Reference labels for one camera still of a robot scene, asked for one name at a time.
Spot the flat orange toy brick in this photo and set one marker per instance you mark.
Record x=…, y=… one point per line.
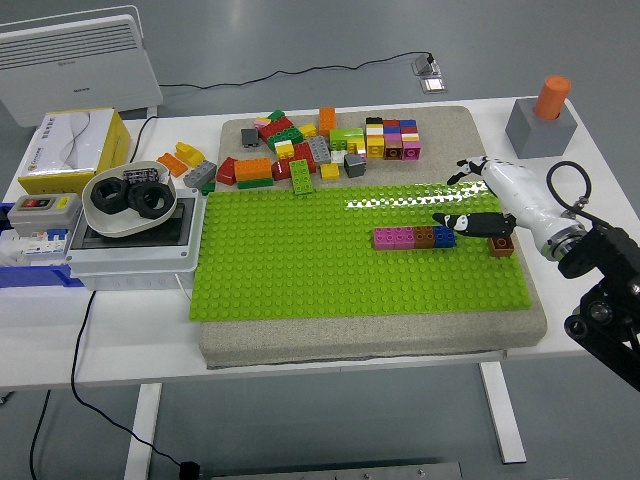
x=171, y=164

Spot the tall orange toy brick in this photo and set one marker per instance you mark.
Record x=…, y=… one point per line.
x=327, y=122

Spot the floor socket with plug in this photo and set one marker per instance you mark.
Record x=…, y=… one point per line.
x=425, y=65

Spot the red sloped toy brick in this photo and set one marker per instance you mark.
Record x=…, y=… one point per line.
x=226, y=171

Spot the long lime toy brick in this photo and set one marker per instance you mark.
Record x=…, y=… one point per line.
x=301, y=176

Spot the white panel heater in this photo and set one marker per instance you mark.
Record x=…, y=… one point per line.
x=75, y=65

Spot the white circuit breaker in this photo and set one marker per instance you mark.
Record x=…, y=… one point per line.
x=45, y=245

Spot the small green toy brick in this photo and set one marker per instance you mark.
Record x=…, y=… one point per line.
x=275, y=115
x=208, y=189

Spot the grey-brown foam mat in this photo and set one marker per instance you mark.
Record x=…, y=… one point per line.
x=350, y=340

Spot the blue toy brick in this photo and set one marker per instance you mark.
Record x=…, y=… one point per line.
x=444, y=238
x=407, y=123

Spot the yellow and white toy brick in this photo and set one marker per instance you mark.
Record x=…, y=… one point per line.
x=284, y=150

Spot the long dark green toy brick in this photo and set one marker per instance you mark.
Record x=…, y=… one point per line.
x=287, y=136

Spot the grey block holder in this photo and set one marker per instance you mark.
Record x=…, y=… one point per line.
x=537, y=137

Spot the large lime toy brick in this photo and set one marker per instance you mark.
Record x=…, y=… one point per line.
x=346, y=137

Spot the yellow tissue box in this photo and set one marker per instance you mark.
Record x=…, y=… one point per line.
x=65, y=145

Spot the flat green toy brick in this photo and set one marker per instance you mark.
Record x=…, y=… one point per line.
x=255, y=184

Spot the green studded baseplate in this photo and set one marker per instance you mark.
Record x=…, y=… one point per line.
x=300, y=260

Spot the grey push-button switch box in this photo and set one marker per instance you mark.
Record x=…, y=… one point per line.
x=42, y=210

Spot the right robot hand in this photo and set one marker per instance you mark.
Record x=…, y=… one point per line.
x=520, y=195

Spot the magenta toy brick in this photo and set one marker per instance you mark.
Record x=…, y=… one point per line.
x=411, y=151

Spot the long red toy brick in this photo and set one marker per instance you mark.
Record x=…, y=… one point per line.
x=275, y=128

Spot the white bowl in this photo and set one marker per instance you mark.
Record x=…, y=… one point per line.
x=125, y=225

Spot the black plug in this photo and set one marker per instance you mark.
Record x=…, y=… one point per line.
x=190, y=468

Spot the small black circuit board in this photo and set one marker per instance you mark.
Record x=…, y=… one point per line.
x=140, y=175

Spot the white table leg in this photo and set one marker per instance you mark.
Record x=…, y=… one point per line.
x=142, y=430
x=502, y=415

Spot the silver floor socket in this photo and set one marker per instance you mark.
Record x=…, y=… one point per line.
x=433, y=85

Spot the pink and white toy brick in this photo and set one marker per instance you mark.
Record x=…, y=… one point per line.
x=262, y=122

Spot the dark grey sloped toy brick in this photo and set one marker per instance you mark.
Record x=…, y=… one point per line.
x=355, y=166

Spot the grey electrical enclosure box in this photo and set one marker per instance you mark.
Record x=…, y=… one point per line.
x=135, y=260

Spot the brown toy brick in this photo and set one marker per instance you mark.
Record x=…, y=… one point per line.
x=393, y=150
x=425, y=236
x=501, y=247

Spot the long light grey toy brick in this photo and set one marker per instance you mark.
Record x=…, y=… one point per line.
x=318, y=149

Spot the orange cylinder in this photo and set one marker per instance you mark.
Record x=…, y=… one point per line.
x=551, y=97

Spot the blue plastic bin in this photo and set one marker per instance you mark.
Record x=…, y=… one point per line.
x=30, y=277

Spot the long orange toy brick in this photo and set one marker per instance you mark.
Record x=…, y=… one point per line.
x=252, y=170

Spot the large black nut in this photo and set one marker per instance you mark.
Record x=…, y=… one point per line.
x=137, y=205
x=100, y=200

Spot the black toy brick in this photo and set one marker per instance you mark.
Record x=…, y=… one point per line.
x=374, y=121

